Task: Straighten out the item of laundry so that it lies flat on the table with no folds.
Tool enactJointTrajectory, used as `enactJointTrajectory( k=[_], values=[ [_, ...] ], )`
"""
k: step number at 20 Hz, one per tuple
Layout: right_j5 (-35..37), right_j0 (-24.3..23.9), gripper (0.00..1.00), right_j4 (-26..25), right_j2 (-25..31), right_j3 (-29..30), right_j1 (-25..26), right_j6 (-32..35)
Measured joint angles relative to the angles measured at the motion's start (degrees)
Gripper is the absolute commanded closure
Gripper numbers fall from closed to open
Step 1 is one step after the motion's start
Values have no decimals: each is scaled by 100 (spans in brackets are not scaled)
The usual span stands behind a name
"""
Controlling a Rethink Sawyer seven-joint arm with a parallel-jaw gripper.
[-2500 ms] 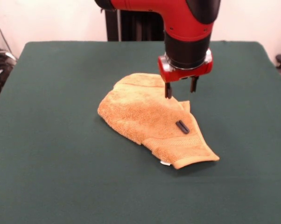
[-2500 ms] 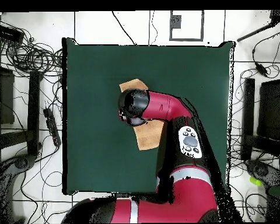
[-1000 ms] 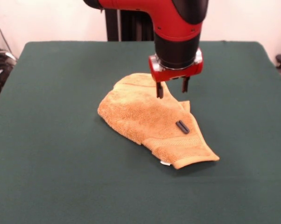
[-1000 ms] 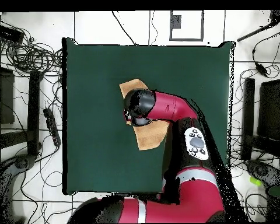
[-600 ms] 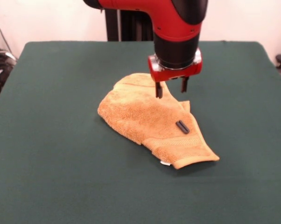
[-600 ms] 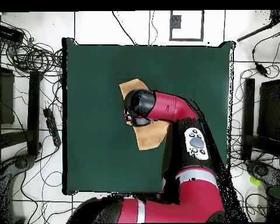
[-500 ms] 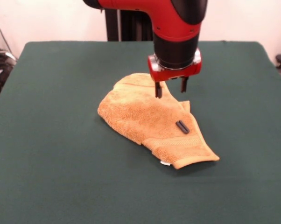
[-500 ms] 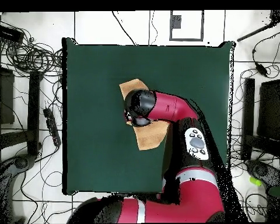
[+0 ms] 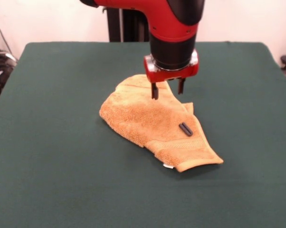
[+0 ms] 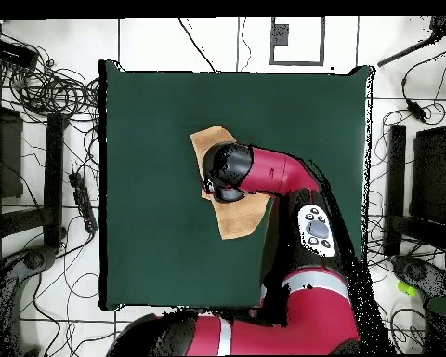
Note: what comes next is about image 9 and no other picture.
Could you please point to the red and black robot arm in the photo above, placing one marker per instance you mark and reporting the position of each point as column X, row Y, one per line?
column 171, row 23

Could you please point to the small black rubber pad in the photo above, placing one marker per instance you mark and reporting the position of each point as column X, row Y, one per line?
column 186, row 129

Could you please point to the dark green table cloth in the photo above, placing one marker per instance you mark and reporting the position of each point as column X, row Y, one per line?
column 62, row 154

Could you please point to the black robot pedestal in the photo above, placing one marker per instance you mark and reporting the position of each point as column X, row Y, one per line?
column 124, row 28

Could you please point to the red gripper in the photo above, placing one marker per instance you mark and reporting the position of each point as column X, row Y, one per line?
column 166, row 76

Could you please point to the tan terry towel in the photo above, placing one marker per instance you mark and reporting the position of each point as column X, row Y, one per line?
column 145, row 118

